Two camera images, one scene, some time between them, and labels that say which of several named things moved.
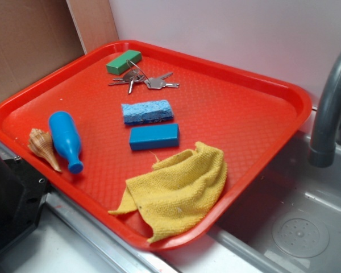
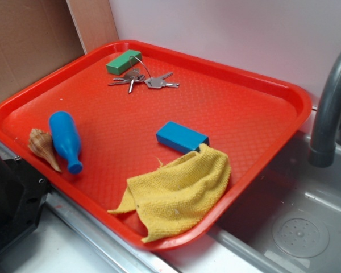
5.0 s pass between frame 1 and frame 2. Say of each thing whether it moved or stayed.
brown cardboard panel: stayed
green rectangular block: stayed
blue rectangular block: moved
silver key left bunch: stayed
